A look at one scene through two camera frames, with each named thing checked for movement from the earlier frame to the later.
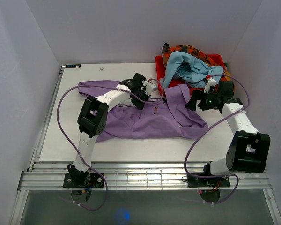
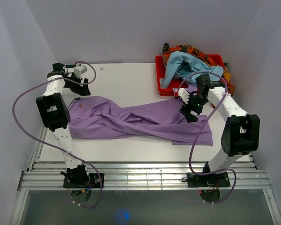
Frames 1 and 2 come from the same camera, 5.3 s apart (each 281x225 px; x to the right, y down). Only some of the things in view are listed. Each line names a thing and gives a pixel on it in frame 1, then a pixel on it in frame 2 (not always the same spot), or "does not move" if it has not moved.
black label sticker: [73, 65] does not move
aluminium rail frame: [41, 176] does not move
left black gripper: [139, 105] -> [82, 91]
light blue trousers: [182, 68] does not move
